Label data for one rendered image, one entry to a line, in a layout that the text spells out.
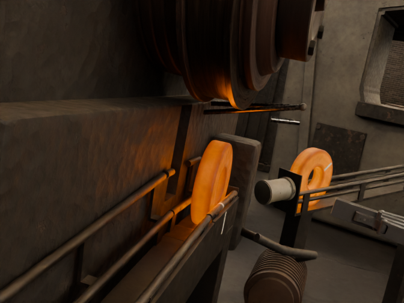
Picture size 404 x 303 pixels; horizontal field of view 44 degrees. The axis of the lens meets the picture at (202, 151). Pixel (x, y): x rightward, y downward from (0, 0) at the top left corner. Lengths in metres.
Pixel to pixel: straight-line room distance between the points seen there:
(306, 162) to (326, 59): 2.31
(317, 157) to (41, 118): 0.95
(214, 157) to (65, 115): 0.39
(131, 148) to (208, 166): 0.20
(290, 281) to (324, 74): 2.54
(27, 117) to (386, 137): 3.11
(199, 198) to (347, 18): 2.83
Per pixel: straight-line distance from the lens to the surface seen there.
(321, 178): 1.37
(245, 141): 1.05
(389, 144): 3.44
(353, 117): 3.48
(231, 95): 0.73
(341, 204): 0.87
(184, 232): 0.86
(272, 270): 1.14
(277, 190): 1.22
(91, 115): 0.55
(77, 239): 0.57
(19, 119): 0.44
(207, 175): 0.82
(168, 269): 0.63
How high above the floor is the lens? 0.95
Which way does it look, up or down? 10 degrees down
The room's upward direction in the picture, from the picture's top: 11 degrees clockwise
